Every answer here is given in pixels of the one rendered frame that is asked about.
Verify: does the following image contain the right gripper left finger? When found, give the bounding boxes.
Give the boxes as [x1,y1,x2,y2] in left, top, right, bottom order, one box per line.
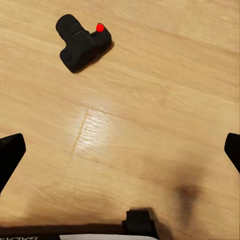
[0,133,26,193]

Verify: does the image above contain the digital camera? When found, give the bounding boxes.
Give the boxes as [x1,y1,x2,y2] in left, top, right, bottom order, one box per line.
[55,13,113,73]

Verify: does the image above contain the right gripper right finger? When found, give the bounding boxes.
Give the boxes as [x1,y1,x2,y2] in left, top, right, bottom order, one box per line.
[224,133,240,173]

